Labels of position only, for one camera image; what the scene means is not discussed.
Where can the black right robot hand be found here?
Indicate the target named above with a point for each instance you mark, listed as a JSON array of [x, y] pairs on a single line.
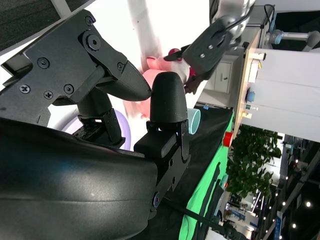
[[75, 175]]

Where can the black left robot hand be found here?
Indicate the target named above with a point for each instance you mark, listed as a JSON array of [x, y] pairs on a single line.
[[207, 50]]

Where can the pink plush doll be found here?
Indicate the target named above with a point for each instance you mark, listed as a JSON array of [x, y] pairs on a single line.
[[162, 63]]

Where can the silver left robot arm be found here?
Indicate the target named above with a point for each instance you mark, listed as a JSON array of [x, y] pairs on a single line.
[[232, 8]]

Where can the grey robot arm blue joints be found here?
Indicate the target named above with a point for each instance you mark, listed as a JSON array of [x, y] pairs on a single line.
[[295, 36]]

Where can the purple plastic plate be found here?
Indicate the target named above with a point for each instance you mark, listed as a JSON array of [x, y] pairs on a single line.
[[126, 132]]

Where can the white drawer cabinet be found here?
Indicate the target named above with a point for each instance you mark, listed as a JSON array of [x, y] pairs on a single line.
[[225, 75]]

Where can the blue round knob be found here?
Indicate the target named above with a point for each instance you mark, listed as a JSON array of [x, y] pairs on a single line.
[[251, 96]]

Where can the teal plastic mug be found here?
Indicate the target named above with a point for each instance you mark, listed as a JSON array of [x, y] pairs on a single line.
[[193, 120]]

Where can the black cloth cover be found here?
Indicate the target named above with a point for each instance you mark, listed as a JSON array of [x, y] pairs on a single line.
[[207, 130]]

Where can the green cloth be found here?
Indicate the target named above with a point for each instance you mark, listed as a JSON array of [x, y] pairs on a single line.
[[212, 162]]

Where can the green leafy plants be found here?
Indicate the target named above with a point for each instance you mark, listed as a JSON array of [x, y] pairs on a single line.
[[250, 155]]

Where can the dark grey fabric panel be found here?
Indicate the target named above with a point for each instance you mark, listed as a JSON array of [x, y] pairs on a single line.
[[25, 15]]

